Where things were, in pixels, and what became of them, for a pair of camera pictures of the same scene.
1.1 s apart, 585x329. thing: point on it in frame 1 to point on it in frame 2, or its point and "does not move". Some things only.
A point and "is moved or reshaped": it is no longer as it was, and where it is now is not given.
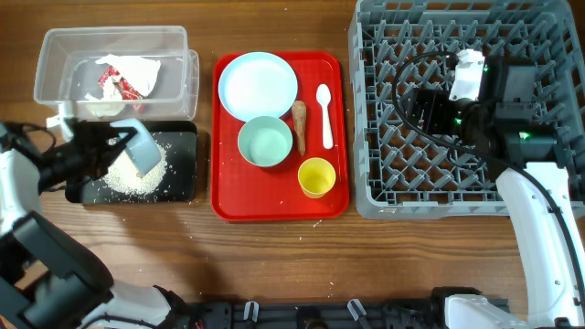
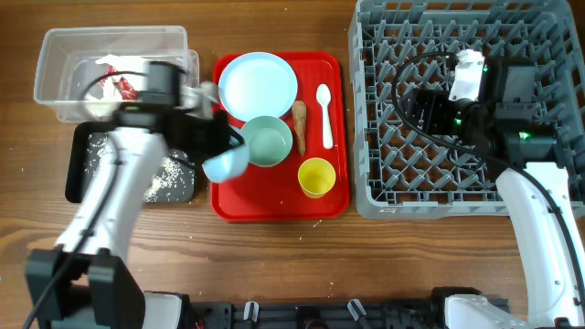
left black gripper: (98, 137) to (207, 134)
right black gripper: (436, 100) does not move
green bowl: (264, 141) does not move
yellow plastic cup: (316, 176) does not move
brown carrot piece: (299, 111) does not move
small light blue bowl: (142, 151) is moved or reshaped
